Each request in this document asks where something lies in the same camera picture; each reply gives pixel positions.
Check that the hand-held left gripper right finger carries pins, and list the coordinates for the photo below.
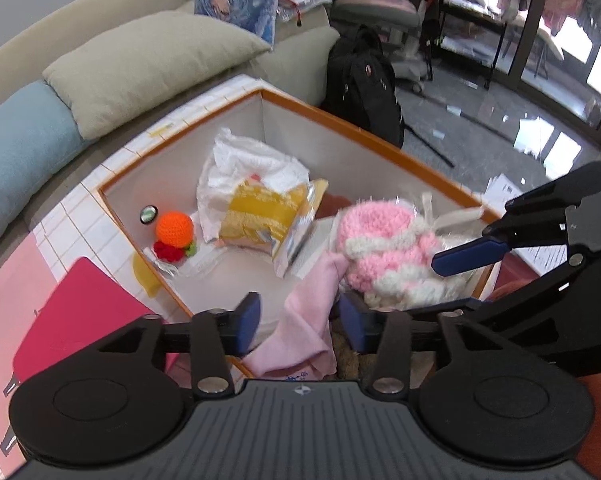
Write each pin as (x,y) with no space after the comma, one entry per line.
(353,322)

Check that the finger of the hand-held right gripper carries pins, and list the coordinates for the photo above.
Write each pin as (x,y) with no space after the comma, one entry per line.
(470,257)
(555,280)

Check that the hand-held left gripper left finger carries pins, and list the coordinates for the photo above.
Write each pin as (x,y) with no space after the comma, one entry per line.
(248,322)

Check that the pink cloth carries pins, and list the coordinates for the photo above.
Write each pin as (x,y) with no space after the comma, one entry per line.
(305,320)

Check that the pink white knitted hat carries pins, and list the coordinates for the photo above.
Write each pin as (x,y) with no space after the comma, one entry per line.
(380,240)

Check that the yellow packet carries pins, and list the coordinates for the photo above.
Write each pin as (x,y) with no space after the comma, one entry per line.
(260,210)

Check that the orange storage box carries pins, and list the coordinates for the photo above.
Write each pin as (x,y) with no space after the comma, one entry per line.
(330,150)

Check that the white printed paper sheets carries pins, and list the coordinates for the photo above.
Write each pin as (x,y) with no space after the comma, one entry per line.
(505,190)

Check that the clear plastic wrapper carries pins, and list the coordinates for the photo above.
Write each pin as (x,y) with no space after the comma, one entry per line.
(190,266)

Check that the red crochet flowers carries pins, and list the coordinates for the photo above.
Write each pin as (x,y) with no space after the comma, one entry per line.
(168,251)

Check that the orange crochet ball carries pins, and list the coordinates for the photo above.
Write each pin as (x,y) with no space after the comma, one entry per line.
(175,230)

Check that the black rod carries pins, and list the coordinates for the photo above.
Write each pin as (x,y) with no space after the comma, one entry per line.
(430,145)

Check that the black backpack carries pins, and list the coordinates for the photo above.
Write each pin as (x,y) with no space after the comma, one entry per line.
(360,85)

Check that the office chair with pink seat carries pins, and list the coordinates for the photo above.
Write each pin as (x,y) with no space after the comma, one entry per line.
(375,5)

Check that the beige pillow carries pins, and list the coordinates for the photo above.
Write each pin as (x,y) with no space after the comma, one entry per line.
(145,65)

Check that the light blue pillow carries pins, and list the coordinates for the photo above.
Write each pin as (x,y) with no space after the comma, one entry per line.
(20,160)

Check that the printed blue cushion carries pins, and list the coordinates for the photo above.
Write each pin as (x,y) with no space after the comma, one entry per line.
(235,0)

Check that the beige sofa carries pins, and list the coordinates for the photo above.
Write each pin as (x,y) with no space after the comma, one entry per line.
(80,5)

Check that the black metal frame table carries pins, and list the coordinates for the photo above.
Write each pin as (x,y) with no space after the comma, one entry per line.
(498,45)

